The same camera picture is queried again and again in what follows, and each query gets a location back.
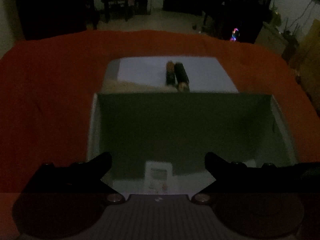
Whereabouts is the yellow wooden panel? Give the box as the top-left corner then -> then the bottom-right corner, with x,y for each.
287,19 -> 320,107

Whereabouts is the small white labelled box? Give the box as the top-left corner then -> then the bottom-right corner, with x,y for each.
144,161 -> 179,195

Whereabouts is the dark cluttered desk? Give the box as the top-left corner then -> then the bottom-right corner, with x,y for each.
202,0 -> 274,43

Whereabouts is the wooden chair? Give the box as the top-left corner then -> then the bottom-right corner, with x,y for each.
100,0 -> 131,23

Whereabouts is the computer with coloured lights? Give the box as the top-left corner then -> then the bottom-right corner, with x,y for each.
229,27 -> 241,42

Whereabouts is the dark wardrobe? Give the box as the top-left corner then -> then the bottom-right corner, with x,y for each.
13,0 -> 98,41

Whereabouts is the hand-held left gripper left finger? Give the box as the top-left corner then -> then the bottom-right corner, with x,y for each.
21,152 -> 126,203

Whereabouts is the white cardboard box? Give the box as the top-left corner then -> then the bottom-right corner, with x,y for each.
86,92 -> 298,196

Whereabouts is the white box lid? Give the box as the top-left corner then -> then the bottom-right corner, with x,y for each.
101,56 -> 238,94

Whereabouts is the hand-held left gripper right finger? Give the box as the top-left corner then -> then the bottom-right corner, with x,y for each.
191,152 -> 298,203

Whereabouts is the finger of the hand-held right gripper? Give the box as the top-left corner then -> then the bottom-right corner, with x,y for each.
287,162 -> 320,193

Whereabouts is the black battery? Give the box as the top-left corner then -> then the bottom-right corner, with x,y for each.
174,62 -> 190,93
165,61 -> 176,86

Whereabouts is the orange blanket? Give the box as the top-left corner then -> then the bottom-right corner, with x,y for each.
0,29 -> 320,240

